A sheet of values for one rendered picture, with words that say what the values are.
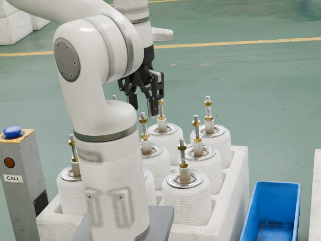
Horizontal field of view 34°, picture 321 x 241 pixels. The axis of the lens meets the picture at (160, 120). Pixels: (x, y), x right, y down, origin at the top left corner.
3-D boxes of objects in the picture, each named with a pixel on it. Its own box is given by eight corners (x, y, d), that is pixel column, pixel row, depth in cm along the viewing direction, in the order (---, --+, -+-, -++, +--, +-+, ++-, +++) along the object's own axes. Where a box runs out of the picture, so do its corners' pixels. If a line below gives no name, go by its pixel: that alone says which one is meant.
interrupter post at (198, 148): (206, 153, 114) (205, 139, 113) (200, 158, 113) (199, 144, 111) (196, 151, 116) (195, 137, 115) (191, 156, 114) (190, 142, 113)
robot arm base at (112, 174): (144, 248, 76) (129, 142, 69) (83, 247, 78) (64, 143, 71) (155, 213, 84) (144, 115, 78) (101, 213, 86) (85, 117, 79)
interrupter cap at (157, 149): (168, 155, 115) (168, 152, 115) (136, 163, 113) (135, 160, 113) (157, 142, 122) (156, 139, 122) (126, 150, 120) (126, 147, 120)
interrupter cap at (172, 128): (148, 126, 132) (148, 123, 132) (177, 124, 131) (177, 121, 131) (146, 138, 125) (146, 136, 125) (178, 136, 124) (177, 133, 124)
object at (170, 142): (151, 186, 140) (144, 124, 133) (187, 183, 139) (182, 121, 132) (150, 205, 131) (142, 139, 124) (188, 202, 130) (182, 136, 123)
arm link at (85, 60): (79, 28, 62) (99, 158, 69) (138, 13, 68) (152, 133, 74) (38, 22, 69) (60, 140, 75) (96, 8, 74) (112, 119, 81)
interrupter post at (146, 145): (154, 153, 117) (152, 139, 116) (144, 155, 116) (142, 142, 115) (150, 149, 119) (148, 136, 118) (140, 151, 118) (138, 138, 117)
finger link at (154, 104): (147, 93, 109) (150, 115, 111) (156, 95, 107) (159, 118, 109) (153, 91, 110) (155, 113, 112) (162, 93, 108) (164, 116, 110)
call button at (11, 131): (16, 140, 115) (14, 132, 115) (1, 140, 117) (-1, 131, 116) (26, 133, 119) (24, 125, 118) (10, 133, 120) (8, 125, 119)
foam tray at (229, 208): (222, 311, 104) (218, 235, 97) (49, 287, 116) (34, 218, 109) (250, 207, 138) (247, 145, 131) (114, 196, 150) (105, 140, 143)
